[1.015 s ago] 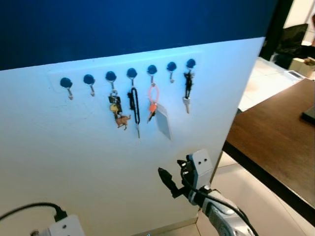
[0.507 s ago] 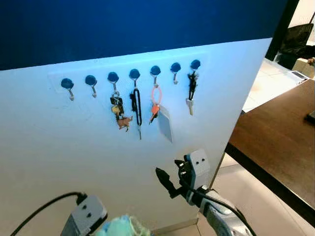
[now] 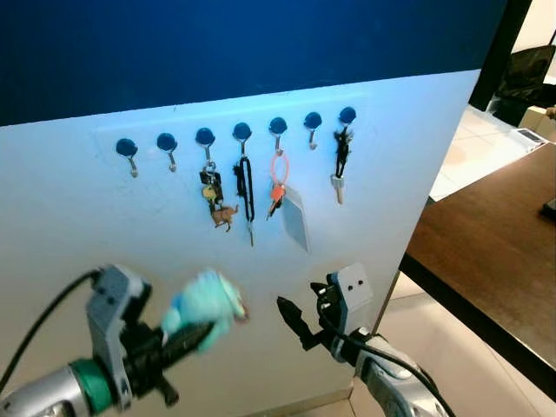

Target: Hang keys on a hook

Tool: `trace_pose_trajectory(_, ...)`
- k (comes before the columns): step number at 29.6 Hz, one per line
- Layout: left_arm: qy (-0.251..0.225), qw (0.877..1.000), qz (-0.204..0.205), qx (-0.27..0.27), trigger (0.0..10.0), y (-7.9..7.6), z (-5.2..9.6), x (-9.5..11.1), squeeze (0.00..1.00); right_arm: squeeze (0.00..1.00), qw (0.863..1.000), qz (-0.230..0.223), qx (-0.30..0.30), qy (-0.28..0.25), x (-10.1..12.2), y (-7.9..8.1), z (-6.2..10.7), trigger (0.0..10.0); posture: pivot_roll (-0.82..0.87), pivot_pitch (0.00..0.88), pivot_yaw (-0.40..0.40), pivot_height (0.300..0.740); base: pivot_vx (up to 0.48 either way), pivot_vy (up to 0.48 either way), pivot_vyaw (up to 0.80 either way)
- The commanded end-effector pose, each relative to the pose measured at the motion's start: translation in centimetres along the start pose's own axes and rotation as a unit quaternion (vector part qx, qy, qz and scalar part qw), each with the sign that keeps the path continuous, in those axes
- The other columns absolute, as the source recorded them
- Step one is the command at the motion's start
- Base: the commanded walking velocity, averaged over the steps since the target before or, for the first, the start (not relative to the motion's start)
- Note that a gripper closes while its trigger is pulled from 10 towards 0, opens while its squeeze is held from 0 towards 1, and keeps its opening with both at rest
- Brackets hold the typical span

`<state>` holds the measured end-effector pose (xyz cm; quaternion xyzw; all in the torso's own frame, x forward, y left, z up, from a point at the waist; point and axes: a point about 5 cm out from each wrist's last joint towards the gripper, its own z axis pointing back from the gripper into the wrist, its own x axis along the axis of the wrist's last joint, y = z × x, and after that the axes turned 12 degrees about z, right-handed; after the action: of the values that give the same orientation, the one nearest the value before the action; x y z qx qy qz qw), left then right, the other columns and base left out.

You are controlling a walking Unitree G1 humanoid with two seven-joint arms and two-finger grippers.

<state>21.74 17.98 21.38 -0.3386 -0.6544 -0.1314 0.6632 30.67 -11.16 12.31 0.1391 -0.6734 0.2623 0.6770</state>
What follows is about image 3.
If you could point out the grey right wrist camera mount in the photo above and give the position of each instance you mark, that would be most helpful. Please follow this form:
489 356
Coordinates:
354 287

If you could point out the black carabiner with key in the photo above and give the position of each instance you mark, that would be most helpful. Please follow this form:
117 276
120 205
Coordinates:
237 178

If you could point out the orange loop with white card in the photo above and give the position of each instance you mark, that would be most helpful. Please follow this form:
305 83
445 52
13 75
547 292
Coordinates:
295 221

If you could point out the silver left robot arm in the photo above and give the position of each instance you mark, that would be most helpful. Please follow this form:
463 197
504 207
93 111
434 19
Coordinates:
43 400

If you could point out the keys with brown animal charm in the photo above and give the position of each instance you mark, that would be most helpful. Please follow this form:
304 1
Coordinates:
210 187

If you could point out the black smartphone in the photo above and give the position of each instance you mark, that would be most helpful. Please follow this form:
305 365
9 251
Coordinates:
549 208

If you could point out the dark navy door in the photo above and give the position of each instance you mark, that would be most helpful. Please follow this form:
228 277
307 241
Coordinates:
499 52

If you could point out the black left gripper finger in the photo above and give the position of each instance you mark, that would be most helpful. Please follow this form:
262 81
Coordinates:
187 346

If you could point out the blue round wall hook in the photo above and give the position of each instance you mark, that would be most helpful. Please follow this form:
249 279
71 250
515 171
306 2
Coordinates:
347 114
205 135
242 130
167 141
127 146
313 120
278 125

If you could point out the open black suitcase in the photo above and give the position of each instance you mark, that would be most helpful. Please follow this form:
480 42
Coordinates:
526 78

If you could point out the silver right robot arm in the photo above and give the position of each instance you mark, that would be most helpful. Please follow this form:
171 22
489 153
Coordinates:
400 391

